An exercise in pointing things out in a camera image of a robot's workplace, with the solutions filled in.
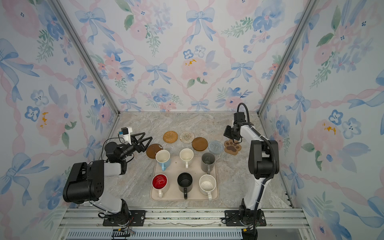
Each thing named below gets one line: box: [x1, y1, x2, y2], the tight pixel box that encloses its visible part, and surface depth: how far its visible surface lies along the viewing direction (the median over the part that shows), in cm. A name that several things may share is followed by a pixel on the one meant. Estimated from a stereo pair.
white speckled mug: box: [199, 174, 217, 201], surface depth 80 cm
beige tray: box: [150, 156, 220, 201], surface depth 83 cm
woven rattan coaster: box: [162, 130, 179, 144], surface depth 108 cm
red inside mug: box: [151, 173, 168, 199], surface depth 81 cm
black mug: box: [177, 172, 193, 200], surface depth 80 cm
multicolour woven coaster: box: [179, 131, 195, 144], surface depth 107 cm
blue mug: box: [155, 149, 171, 172], surface depth 88 cm
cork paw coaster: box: [224, 139, 242, 156], surface depth 102 cm
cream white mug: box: [179, 148, 194, 169], surface depth 90 cm
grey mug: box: [201, 152, 216, 175], surface depth 87 cm
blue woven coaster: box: [208, 140, 225, 154], surface depth 102 cm
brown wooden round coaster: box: [192, 137, 208, 152], surface depth 103 cm
